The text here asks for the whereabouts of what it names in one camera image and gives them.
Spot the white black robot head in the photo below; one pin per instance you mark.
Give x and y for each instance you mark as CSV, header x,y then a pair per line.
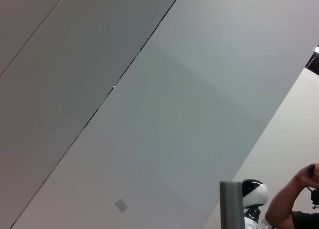
x,y
256,191

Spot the person black shirt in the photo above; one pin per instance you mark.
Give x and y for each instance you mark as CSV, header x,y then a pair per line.
x,y
306,220

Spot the small grey wall sticker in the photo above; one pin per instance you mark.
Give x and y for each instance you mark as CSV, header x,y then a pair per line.
x,y
121,205

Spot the grey marker pen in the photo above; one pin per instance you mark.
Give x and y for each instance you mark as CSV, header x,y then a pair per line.
x,y
231,209

